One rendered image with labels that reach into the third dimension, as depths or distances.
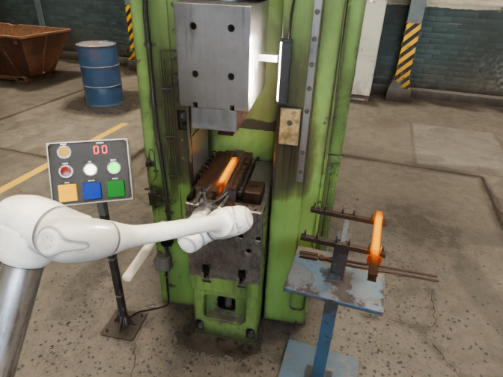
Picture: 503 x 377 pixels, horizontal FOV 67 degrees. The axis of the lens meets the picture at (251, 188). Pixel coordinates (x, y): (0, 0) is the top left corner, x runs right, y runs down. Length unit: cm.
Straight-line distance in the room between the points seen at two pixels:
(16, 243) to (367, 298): 124
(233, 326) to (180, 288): 43
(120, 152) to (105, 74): 449
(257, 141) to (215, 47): 76
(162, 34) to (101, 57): 444
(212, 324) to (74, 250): 146
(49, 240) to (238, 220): 63
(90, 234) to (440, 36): 693
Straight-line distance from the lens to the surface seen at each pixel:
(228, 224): 133
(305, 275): 169
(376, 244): 148
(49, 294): 290
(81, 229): 99
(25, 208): 110
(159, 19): 180
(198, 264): 203
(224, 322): 229
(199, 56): 161
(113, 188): 181
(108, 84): 631
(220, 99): 163
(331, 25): 166
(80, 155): 185
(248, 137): 218
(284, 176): 186
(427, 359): 255
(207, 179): 185
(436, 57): 750
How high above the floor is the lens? 187
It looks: 30 degrees down
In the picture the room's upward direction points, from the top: 2 degrees clockwise
